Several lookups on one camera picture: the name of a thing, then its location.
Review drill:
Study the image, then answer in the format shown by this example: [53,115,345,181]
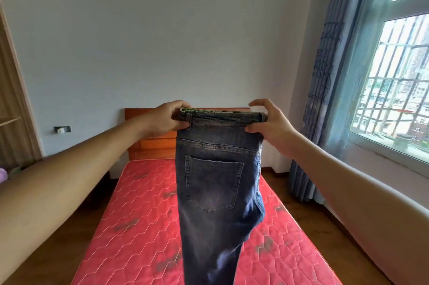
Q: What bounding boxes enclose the person's right hand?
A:
[244,99,302,160]

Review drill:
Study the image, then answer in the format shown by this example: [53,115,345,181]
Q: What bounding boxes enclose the person's left hand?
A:
[140,100,193,138]

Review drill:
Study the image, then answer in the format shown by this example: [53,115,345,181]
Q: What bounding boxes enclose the light blue jeans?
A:
[176,107,267,285]

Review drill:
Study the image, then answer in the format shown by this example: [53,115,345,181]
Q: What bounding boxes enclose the wooden wardrobe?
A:
[0,0,44,175]

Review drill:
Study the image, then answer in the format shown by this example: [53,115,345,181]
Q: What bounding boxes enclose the person's right forearm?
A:
[286,137,429,285]

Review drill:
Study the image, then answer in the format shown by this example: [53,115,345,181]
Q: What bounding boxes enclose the person's left forearm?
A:
[0,115,148,274]

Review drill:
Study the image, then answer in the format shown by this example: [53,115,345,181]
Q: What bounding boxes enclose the wooden bed headboard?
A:
[124,107,252,161]

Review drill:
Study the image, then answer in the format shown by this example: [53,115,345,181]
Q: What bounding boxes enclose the blue grey curtain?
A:
[288,0,401,204]

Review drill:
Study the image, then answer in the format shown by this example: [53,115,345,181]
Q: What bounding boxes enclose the red quilted mattress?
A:
[71,158,343,285]

